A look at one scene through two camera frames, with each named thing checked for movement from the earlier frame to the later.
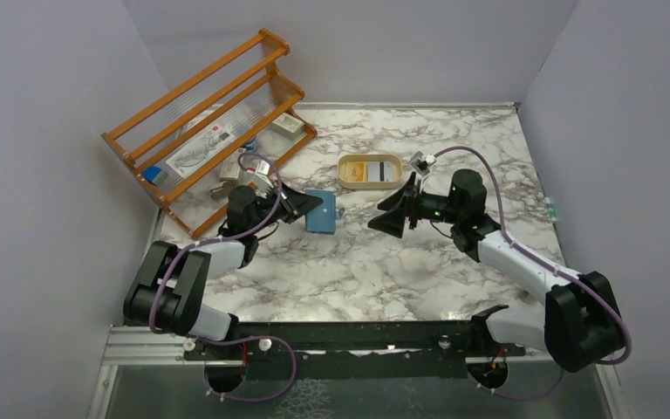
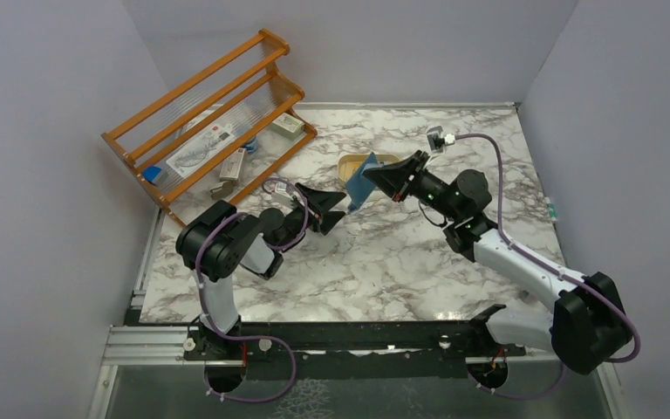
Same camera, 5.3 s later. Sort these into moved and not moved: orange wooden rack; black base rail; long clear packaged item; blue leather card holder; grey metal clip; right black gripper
Moved: right black gripper; blue leather card holder
Not moved: black base rail; orange wooden rack; grey metal clip; long clear packaged item
